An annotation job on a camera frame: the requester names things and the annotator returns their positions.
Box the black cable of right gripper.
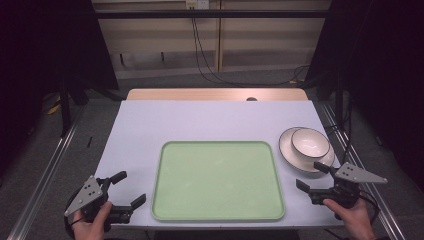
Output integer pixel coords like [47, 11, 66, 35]
[357, 189, 382, 223]

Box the white plate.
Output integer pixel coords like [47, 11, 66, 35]
[278, 126, 336, 175]

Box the wooden post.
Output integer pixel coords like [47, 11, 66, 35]
[215, 0, 224, 73]

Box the person's left hand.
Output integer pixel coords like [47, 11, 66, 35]
[71, 201, 114, 240]

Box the white bowl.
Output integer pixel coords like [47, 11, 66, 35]
[290, 127, 331, 162]

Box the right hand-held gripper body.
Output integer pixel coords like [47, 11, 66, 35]
[309, 161, 389, 209]

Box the long black wall cable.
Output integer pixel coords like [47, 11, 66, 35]
[190, 7, 312, 87]

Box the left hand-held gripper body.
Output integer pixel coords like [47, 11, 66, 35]
[64, 175, 134, 233]

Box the dark curtain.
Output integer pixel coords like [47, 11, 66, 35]
[304, 0, 424, 194]
[0, 0, 120, 181]

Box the wooden table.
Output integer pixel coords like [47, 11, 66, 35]
[126, 87, 310, 102]

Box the person's right hand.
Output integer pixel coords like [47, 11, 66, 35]
[322, 197, 377, 240]

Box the aluminium rail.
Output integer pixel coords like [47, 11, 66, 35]
[319, 99, 407, 240]
[6, 105, 86, 240]

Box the black metal stand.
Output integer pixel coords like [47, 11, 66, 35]
[58, 74, 74, 138]

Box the black cable at stand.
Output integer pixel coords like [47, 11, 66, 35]
[324, 99, 355, 166]

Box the white wall socket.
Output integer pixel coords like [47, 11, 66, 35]
[185, 0, 210, 10]

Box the green tray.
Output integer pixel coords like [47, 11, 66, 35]
[151, 140, 286, 223]

